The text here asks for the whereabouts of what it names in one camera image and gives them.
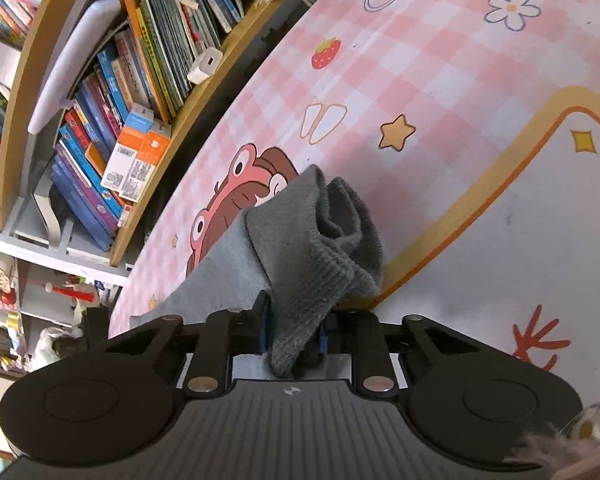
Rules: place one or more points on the grey sweatshirt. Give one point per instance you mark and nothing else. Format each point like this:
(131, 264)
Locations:
(311, 247)

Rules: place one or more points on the pink checkered cartoon desk mat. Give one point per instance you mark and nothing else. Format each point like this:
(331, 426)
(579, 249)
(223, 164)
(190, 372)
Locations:
(471, 130)

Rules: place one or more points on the row of leaning books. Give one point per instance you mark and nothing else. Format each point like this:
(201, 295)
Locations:
(152, 49)

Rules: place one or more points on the orange white box upper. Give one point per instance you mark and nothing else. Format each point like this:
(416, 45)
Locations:
(131, 138)

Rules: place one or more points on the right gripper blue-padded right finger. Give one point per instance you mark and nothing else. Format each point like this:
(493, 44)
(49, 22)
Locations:
(359, 334)

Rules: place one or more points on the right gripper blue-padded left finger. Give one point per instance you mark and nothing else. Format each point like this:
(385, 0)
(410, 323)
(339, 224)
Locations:
(225, 334)

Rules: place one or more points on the orange white box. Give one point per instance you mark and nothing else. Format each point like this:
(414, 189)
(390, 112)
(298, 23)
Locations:
(149, 148)
(131, 138)

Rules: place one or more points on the white power adapter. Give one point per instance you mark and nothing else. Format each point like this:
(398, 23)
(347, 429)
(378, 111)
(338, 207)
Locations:
(205, 65)

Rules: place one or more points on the orange white box lower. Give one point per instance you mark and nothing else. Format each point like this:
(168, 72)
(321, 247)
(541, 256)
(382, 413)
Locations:
(149, 148)

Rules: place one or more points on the wooden white bookshelf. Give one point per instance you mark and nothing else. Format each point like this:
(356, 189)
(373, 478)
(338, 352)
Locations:
(63, 118)

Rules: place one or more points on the red tassel ornament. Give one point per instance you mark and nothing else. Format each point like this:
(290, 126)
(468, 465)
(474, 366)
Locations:
(81, 293)

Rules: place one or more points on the fluffy keychain with bell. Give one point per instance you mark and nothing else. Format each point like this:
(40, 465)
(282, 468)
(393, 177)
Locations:
(572, 452)

